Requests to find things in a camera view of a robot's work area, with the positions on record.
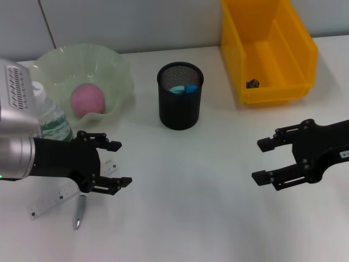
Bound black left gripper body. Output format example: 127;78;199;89
32;135;102;193

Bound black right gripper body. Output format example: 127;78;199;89
291;118;349;184

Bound silver ballpoint pen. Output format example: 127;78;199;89
73;194;87;230

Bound clear water bottle green label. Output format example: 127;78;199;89
31;81;76;142

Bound clear plastic ruler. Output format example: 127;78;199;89
29;158;122;221

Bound pink peach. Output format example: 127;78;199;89
70;84;106;118

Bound blue scissors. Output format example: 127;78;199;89
169;84;198;95

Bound black mesh pen cup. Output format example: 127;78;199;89
157;62;204;131

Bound pale green wavy fruit bowl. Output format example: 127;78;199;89
27;43;136;129

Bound yellow plastic storage bin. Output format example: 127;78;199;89
220;0;318;106

